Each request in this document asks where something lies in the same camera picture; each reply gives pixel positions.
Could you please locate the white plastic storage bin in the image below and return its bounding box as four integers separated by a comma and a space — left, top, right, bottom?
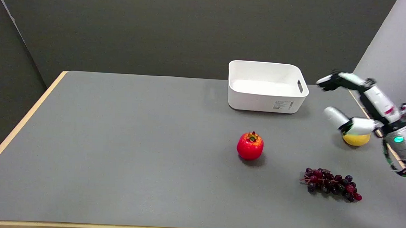
226, 59, 311, 115

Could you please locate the red pomegranate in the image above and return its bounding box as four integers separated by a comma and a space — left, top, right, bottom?
236, 131, 265, 161

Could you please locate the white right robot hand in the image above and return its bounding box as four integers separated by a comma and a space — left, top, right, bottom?
314, 69, 406, 138

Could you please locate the yellow pear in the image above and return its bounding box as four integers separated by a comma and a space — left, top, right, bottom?
342, 132, 371, 147

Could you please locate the dark red grape bunch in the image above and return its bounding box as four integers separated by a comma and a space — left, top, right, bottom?
299, 167, 364, 203

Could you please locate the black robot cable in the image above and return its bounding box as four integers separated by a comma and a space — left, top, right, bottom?
381, 142, 406, 177

